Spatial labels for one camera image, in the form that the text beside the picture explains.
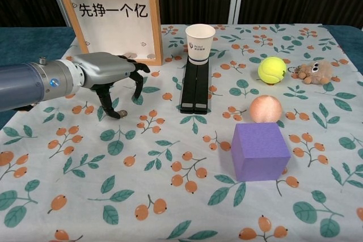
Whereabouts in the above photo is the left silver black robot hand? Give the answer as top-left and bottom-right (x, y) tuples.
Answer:
(73, 52), (151, 120)

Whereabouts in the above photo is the black rectangular stand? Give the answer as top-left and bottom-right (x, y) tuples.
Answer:
(179, 59), (210, 115)

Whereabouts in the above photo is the white paper cup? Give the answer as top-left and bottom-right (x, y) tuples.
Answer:
(185, 24), (216, 66)

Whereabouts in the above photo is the floral print tablecloth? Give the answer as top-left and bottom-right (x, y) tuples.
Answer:
(0, 23), (363, 242)

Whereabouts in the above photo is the peach toy fruit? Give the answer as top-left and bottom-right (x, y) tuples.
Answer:
(249, 95), (283, 124)

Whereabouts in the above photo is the yellow tennis ball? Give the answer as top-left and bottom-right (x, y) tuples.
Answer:
(258, 56), (288, 85)

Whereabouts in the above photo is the purple foam cube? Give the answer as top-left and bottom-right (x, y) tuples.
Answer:
(230, 122), (292, 182)

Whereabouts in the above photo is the wooden coin box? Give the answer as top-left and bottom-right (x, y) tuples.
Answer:
(55, 0), (164, 66)

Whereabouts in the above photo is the brown plush keychain toy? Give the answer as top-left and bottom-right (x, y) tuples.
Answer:
(288, 60), (341, 85)

